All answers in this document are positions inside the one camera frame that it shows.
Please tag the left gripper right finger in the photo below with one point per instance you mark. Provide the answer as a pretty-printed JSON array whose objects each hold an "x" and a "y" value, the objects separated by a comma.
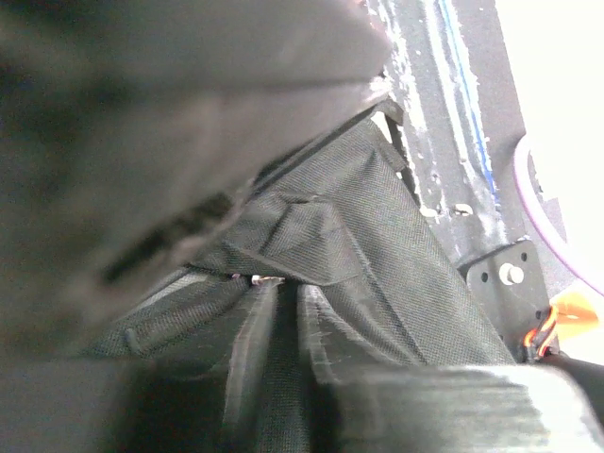
[{"x": 427, "y": 373}]

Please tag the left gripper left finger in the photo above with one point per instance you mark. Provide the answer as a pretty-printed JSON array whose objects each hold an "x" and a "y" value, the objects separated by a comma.
[{"x": 112, "y": 406}]

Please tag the black backpack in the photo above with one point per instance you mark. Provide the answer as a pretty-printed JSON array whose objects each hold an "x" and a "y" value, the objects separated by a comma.
[{"x": 173, "y": 172}]

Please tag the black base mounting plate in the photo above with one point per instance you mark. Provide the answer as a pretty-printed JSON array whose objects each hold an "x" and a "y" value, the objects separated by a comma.
[{"x": 450, "y": 73}]

